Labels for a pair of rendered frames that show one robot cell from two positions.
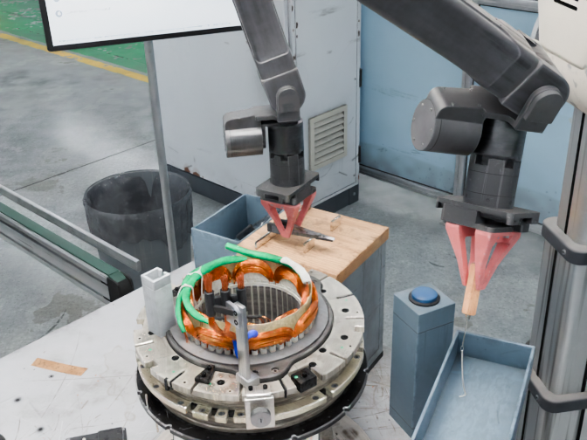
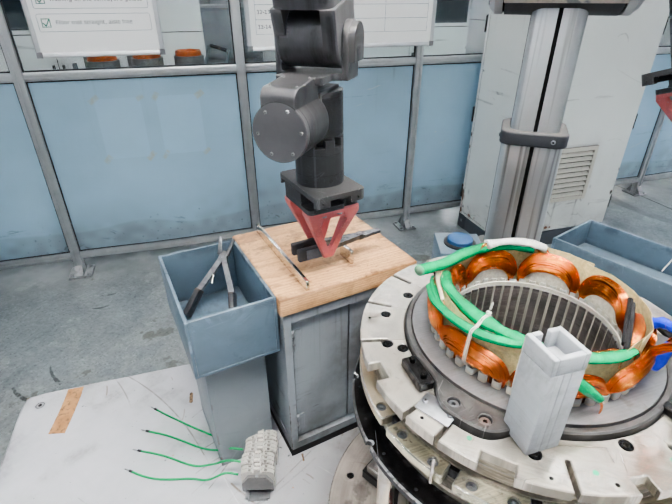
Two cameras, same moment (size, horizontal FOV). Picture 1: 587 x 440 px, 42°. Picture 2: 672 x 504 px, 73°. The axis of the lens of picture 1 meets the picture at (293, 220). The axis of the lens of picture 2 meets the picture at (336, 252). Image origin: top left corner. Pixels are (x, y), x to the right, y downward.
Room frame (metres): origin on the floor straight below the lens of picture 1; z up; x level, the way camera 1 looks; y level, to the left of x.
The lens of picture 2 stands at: (0.88, 0.45, 1.38)
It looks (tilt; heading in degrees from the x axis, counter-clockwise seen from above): 30 degrees down; 299
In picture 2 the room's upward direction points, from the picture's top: straight up
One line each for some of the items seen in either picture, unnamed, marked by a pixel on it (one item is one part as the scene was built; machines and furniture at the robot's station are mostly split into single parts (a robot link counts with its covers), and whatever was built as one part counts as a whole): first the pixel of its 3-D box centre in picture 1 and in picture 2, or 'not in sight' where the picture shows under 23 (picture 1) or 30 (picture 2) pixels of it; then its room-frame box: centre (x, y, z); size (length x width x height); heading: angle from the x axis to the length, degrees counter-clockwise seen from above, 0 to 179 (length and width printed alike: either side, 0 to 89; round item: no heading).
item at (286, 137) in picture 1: (281, 134); (315, 112); (1.14, 0.01, 1.27); 0.07 x 0.06 x 0.07; 99
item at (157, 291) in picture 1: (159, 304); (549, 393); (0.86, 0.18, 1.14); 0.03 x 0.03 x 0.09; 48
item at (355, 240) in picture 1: (314, 242); (320, 255); (1.17, -0.03, 1.05); 0.20 x 0.19 x 0.02; 57
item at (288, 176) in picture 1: (287, 169); (319, 164); (1.14, 0.01, 1.20); 0.10 x 0.07 x 0.07; 148
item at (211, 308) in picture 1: (226, 301); not in sight; (0.75, 0.08, 1.21); 0.04 x 0.04 x 0.03; 48
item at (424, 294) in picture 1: (424, 294); (460, 239); (1.01, -0.20, 1.04); 0.04 x 0.04 x 0.01
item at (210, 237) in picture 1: (246, 281); (226, 358); (1.25, 0.09, 0.92); 0.17 x 0.11 x 0.28; 147
